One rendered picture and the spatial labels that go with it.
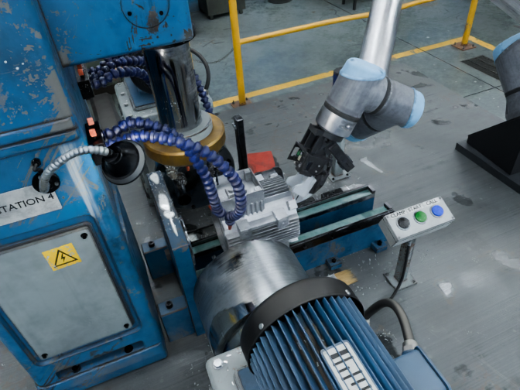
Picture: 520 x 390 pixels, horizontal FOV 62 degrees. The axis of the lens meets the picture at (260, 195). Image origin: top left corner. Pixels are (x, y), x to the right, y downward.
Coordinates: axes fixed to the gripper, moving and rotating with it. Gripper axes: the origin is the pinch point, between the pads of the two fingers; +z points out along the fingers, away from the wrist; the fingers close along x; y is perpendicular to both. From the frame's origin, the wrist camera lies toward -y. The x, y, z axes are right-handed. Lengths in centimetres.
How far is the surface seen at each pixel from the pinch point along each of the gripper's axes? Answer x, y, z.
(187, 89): -2.0, 38.2, -19.4
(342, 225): -0.8, -20.6, 7.6
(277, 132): -73, -36, 13
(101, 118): -275, -8, 117
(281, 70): -289, -159, 34
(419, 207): 15.4, -22.8, -11.9
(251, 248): 17.7, 21.0, 3.2
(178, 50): -1.8, 42.5, -26.1
